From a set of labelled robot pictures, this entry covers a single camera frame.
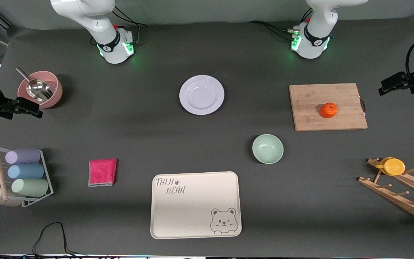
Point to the orange fruit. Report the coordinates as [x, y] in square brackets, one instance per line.
[328, 110]

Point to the pale lavender round plate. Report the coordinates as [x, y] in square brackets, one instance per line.
[201, 95]

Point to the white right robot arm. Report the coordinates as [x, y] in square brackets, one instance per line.
[84, 14]

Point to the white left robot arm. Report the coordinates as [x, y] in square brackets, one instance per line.
[316, 39]

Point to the metal scoop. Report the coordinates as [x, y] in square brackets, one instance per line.
[38, 90]

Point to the pink bowl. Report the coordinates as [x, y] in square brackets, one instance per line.
[56, 91]

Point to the purple cup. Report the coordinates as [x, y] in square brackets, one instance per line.
[23, 156]

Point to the blue cup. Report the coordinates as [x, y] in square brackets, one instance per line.
[25, 171]

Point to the wooden cutting board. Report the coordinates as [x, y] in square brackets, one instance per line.
[322, 97]

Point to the green cup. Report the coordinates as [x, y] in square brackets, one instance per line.
[30, 187]

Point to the yellow cup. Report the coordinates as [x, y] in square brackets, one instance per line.
[394, 167]

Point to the pink folded cloth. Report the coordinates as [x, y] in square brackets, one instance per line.
[102, 172]

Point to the wooden peg drying rack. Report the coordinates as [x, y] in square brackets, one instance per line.
[397, 196]

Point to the light green bowl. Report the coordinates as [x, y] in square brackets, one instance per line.
[267, 149]

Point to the beige bear print tray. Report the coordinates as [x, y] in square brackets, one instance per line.
[192, 212]

